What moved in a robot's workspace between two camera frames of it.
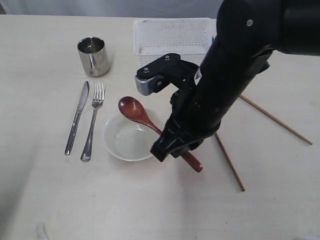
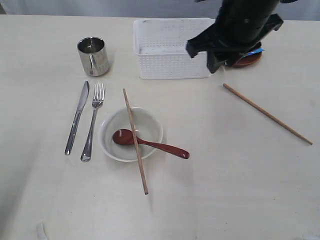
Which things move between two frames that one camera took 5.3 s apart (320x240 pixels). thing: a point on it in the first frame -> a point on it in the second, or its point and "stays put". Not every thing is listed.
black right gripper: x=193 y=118 -> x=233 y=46
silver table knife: x=71 y=137 stays put
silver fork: x=98 y=99 stays put
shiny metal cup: x=93 y=51 stays put
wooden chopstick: x=240 y=185 -> x=135 y=143
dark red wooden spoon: x=134 y=109 -> x=125 y=136
